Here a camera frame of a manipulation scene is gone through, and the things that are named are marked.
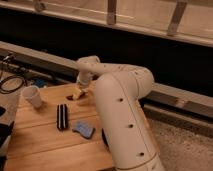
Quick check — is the yellowish wedge end tool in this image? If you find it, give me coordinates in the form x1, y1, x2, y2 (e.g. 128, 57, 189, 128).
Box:
72, 87, 85, 100

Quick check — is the red chili pepper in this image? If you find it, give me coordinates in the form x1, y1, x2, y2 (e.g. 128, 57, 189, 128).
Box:
66, 92, 86, 101

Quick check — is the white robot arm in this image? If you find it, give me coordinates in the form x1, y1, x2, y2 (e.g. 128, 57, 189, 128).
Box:
76, 56, 165, 171

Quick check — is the black white striped eraser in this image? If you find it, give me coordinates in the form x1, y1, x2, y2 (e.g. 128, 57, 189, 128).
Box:
57, 104, 68, 131

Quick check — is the blue sponge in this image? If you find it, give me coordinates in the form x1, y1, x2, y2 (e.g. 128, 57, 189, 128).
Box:
72, 121, 95, 139

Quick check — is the white paper cup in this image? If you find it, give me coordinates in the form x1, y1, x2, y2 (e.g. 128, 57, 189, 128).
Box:
21, 85, 42, 108

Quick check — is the black round plate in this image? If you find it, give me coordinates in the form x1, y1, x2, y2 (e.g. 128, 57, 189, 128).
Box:
101, 129, 109, 147

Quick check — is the black object at left edge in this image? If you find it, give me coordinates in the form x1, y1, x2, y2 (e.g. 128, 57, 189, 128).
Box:
0, 105, 15, 171

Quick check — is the black cable loop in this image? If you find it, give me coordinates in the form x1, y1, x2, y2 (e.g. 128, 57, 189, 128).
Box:
0, 74, 28, 95

